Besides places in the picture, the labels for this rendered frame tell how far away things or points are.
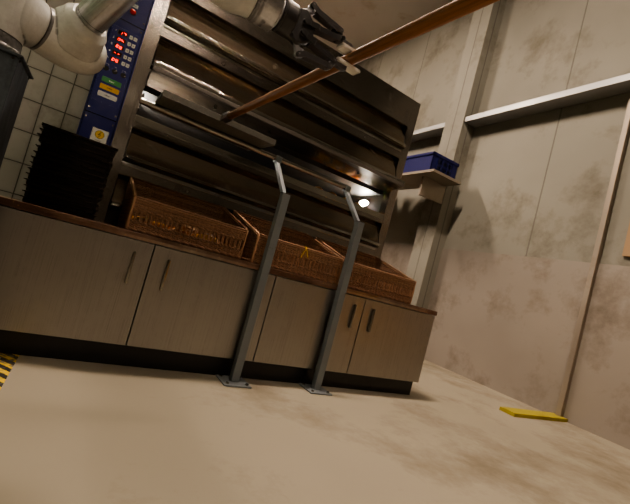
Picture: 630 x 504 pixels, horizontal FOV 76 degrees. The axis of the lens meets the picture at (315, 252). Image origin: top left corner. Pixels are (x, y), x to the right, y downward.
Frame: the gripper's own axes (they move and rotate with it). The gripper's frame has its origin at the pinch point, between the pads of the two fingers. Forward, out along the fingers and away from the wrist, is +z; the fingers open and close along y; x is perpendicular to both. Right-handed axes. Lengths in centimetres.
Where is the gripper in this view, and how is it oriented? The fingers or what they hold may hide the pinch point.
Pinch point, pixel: (348, 59)
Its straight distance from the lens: 111.3
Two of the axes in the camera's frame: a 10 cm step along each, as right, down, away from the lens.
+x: 5.0, 1.4, -8.6
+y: -2.9, 9.6, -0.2
